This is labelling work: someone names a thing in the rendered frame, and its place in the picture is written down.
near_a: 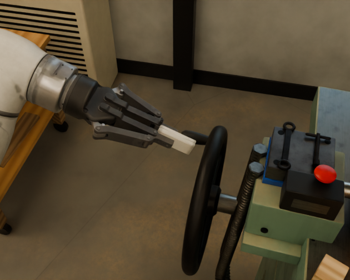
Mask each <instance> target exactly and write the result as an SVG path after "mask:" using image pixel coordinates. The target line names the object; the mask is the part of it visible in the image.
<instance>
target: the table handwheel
mask: <svg viewBox="0 0 350 280"><path fill-rule="evenodd" d="M227 138H228V133H227V130H226V128H225V127H224V126H215V127H214V128H213V129H212V131H211V132H210V135H209V137H208V139H207V142H206V145H205V148H204V151H203V154H202V158H201V161H200V164H199V168H198V172H197V176H196V181H195V184H194V188H193V193H192V198H191V202H190V206H189V211H188V217H187V222H186V228H185V232H184V239H183V247H182V262H181V264H182V271H183V272H184V273H185V274H186V275H188V276H192V275H195V274H196V273H197V271H198V269H199V267H200V264H201V261H202V258H203V254H204V250H205V248H206V244H207V239H208V235H209V231H210V228H211V224H212V219H213V216H214V215H216V214H217V212H222V213H226V214H231V215H233V214H234V211H235V208H236V205H237V197H236V196H232V195H228V194H224V193H221V191H222V190H221V188H220V187H219V186H220V182H221V177H222V171H223V165H224V159H225V155H226V148H227Z"/></svg>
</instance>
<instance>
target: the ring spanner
mask: <svg viewBox="0 0 350 280"><path fill-rule="evenodd" d="M288 124H289V125H291V126H292V128H287V127H286V125H288ZM283 128H284V129H285V130H286V133H285V138H284V146H283V154H282V159H281V160H279V161H278V163H277V166H278V168H279V169H281V170H283V171H287V170H289V169H290V168H291V164H290V162H289V161H288V155H289V147H290V141H291V133H292V131H294V130H295V128H296V126H295V124H294V123H292V122H285V123H284V124H283ZM281 163H286V164H287V165H288V166H287V167H282V166H281Z"/></svg>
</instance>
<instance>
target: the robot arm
mask: <svg viewBox="0 0 350 280"><path fill-rule="evenodd" d="M26 101H30V102H31V103H33V104H36V105H38V106H41V107H43V108H45V109H47V110H49V111H52V112H54V113H58V112H60V111H61V110H63V112H64V113H66V114H68V115H70V116H72V117H74V118H77V119H84V120H85V121H86V122H87V123H88V124H90V125H92V128H93V135H92V138H93V139H95V140H99V139H107V140H110V141H115V142H119V143H124V144H128V145H132V146H136V147H141V148H147V147H148V146H149V145H152V144H153V143H157V144H159V145H161V146H164V147H166V148H169V149H171V147H172V148H174V149H176V150H179V151H181V152H183V153H185V154H187V155H189V154H190V152H191V151H192V149H193V148H194V146H195V143H196V141H195V140H193V139H191V138H189V137H187V136H185V135H183V134H180V133H178V130H176V129H175V128H173V127H171V126H169V125H166V124H164V123H163V121H164V119H163V118H162V117H161V116H162V113H161V112H160V111H159V110H157V109H156V108H154V107H153V106H152V105H150V104H149V103H147V102H146V101H144V100H143V99H142V98H140V97H139V96H137V95H136V94H134V93H133V92H131V91H130V90H129V89H128V87H127V86H126V85H125V84H124V83H120V84H119V86H118V87H116V88H113V89H111V88H109V87H102V86H100V85H99V83H98V82H97V81H96V80H94V79H92V78H90V77H87V76H85V75H83V74H78V68H77V67H76V66H73V65H71V64H69V63H67V62H65V61H63V60H61V59H58V58H57V57H55V56H53V55H50V54H48V53H46V52H45V51H43V50H42V49H40V48H39V47H38V46H37V45H36V44H34V43H33V42H31V41H29V40H28V39H26V38H24V37H22V36H20V35H17V34H15V33H13V32H10V31H8V30H5V29H1V28H0V164H1V162H2V160H3V158H4V155H5V153H6V151H7V149H8V146H9V144H10V142H11V139H12V136H13V133H14V129H15V125H16V121H17V118H18V115H19V113H20V111H21V109H22V108H23V106H24V104H25V103H26ZM121 109H122V110H121ZM105 125H109V126H105Z"/></svg>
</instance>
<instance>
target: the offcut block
mask: <svg viewBox="0 0 350 280"><path fill-rule="evenodd" d="M348 270H349V267H347V266H346V265H344V264H343V263H341V262H339V261H338V260H336V259H334V258H333V257H331V256H329V255H328V254H326V255H325V257H324V258H323V260H322V261H321V263H320V265H319V266H318V268H317V270H316V272H315V274H314V275H313V277H312V279H311V280H344V278H345V276H346V274H347V272H348Z"/></svg>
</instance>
